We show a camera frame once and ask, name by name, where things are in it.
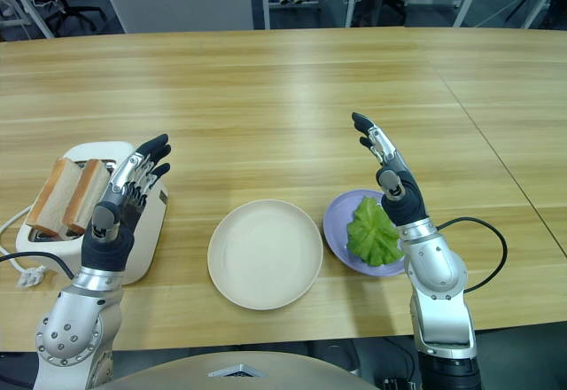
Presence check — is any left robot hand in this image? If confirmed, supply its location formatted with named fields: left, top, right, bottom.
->
left=80, top=133, right=172, bottom=272

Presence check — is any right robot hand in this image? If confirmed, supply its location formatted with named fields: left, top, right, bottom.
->
left=351, top=112, right=428, bottom=228

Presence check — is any cream toaster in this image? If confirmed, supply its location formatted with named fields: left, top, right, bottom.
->
left=15, top=141, right=170, bottom=286

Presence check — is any green lettuce leaf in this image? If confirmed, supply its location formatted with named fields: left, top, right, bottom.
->
left=346, top=196, right=405, bottom=267

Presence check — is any bread slice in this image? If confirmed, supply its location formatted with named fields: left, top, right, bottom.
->
left=25, top=157, right=82, bottom=237
left=62, top=159, right=112, bottom=237

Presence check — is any purple plate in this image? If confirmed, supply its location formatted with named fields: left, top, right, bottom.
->
left=322, top=189, right=408, bottom=277

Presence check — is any cream plate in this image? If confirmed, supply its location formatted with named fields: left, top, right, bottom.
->
left=206, top=199, right=324, bottom=311

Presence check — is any robot body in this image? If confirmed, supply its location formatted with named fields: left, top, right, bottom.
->
left=94, top=350, right=379, bottom=390

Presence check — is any black cable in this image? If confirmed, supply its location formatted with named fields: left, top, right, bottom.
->
left=0, top=251, right=75, bottom=281
left=434, top=216, right=509, bottom=294

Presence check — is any white cord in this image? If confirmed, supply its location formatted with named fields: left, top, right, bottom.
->
left=0, top=208, right=48, bottom=289

